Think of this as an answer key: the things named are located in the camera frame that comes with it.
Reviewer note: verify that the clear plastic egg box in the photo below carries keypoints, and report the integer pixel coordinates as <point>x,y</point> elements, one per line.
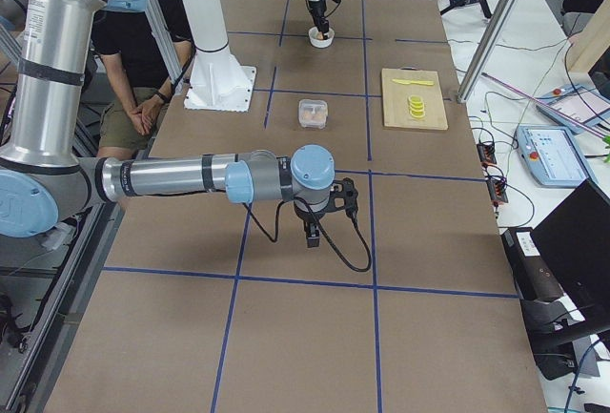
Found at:
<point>308,107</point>

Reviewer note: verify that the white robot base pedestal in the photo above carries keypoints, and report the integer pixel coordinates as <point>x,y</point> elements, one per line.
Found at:
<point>217,81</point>

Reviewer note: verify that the teach pendant far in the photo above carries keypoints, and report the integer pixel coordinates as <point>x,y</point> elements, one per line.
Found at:
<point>586,106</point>

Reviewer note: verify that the lemon slice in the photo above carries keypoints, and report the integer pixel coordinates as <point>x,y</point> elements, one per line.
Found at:
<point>417,114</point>
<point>416,104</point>
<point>415,99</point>
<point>416,109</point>

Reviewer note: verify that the white bowl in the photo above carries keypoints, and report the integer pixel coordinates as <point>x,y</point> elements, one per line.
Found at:
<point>320,44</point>

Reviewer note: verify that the yellow plastic knife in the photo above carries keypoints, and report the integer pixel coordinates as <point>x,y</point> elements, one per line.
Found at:
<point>425,83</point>

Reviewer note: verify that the teach pendant near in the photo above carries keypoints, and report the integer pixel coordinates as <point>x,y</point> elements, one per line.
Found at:
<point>552,156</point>

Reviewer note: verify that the aluminium frame post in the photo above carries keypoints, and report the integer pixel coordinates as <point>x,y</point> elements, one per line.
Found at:
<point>485,47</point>

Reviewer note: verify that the wooden cutting board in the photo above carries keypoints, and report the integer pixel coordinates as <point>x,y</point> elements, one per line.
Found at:
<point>395,103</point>

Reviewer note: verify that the seated person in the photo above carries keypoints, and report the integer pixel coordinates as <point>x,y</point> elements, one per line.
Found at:
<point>138,77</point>

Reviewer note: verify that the black monitor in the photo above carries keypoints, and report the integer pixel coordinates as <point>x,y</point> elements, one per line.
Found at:
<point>573,240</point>

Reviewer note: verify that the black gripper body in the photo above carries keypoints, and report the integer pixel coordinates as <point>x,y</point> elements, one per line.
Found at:
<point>316,9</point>
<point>305,216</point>

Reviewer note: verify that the teach pendant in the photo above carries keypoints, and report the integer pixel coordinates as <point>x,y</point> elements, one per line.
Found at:
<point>552,156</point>
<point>586,106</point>

